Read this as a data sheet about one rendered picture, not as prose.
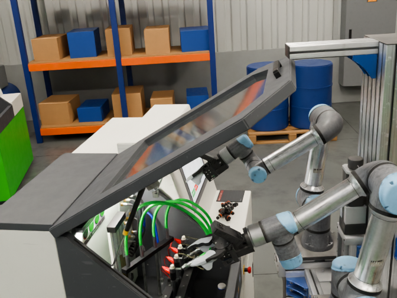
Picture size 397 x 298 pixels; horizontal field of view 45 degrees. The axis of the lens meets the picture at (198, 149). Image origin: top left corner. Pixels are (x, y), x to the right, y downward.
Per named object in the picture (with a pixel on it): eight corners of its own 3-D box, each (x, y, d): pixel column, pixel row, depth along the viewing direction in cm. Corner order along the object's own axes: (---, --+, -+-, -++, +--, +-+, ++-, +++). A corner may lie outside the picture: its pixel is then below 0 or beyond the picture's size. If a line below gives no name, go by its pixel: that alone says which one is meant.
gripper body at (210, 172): (208, 182, 226) (228, 168, 224) (197, 168, 226) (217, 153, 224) (210, 180, 234) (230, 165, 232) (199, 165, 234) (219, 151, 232)
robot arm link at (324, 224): (308, 232, 222) (309, 206, 218) (300, 219, 235) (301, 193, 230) (334, 230, 223) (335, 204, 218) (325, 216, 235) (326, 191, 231)
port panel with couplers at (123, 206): (132, 253, 232) (124, 195, 221) (124, 253, 232) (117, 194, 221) (139, 239, 243) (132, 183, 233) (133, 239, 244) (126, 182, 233)
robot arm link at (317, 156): (300, 218, 233) (318, 109, 215) (292, 204, 247) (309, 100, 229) (324, 219, 234) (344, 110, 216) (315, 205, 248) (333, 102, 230)
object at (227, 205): (234, 223, 267) (234, 214, 265) (215, 222, 269) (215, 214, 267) (238, 204, 288) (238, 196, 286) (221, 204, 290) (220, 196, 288)
